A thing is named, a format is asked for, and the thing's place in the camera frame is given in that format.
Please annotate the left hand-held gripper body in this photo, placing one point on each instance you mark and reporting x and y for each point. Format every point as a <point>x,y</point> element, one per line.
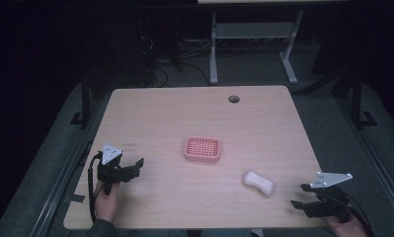
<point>109,154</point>

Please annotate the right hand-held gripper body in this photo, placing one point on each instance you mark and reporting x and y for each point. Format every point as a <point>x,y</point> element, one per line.
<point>329,179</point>

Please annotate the white soap bar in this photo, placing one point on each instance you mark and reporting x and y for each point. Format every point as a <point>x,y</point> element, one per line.
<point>259,183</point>

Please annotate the pink soap dish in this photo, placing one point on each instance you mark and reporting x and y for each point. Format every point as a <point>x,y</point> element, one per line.
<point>202,149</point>

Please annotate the person's left hand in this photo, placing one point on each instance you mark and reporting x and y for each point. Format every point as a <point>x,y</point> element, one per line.
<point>105,204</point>

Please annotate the person's right hand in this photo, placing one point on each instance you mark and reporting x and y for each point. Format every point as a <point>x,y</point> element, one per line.
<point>348,228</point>

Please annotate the grey tape strip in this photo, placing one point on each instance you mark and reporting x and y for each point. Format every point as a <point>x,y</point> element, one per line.
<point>74,198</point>

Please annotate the black metal stand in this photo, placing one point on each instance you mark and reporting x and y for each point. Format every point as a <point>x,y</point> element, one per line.
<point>357,98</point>
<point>85,98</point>

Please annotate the grey metal rail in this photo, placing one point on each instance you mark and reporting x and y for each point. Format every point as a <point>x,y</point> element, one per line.
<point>58,177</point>
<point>372,151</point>

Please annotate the white metal table frame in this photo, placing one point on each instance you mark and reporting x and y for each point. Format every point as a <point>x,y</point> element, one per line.
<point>253,31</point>

